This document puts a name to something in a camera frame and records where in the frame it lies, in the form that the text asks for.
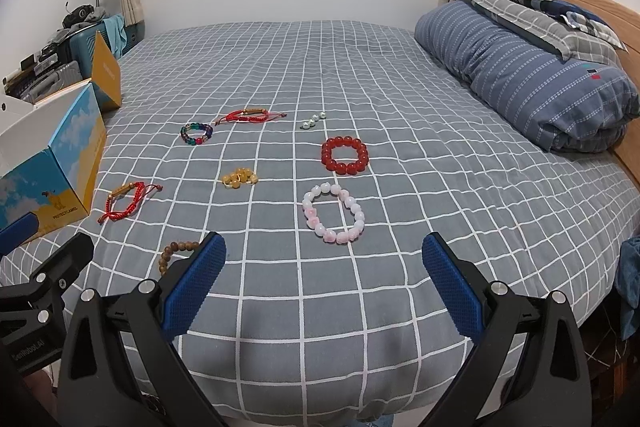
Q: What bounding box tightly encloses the red cord bracelet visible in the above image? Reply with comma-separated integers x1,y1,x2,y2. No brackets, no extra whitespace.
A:
96,181,164,226
212,107,288,127

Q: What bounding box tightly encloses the brown wooden bead bracelet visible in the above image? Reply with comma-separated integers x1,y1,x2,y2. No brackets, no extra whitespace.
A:
157,239,202,278

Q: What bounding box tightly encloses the multicolour bead bracelet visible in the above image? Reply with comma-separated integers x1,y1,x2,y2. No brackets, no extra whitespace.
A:
180,121,215,146

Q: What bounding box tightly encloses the yellow amber bead bracelet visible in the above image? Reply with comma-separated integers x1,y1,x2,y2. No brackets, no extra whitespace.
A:
220,166,260,191

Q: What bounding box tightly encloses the pink white bead bracelet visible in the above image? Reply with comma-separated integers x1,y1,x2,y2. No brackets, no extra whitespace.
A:
301,181,367,246

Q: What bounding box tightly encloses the red bead bracelet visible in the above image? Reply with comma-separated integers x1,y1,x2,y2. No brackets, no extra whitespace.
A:
320,134,370,177

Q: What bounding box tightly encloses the pearl bead strand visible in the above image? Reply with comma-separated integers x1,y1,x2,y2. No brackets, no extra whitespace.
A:
299,112,326,130

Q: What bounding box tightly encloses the blue yellow cardboard box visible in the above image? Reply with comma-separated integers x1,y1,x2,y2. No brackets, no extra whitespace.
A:
1,35,122,245

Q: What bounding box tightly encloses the grey hard case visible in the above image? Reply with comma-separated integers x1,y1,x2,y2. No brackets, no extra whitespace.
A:
6,61,82,104

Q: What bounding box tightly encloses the teal suitcase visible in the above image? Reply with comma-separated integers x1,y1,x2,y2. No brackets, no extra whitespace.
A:
58,14,128,78

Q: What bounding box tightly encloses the grey checked bed sheet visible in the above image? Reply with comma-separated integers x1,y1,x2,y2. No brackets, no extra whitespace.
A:
0,19,640,425

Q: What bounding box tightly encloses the grey checked pillow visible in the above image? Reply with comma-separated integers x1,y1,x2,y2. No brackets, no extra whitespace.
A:
468,0,627,67

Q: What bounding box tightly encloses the wooden headboard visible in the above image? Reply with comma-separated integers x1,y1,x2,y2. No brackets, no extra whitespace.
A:
514,0,640,186

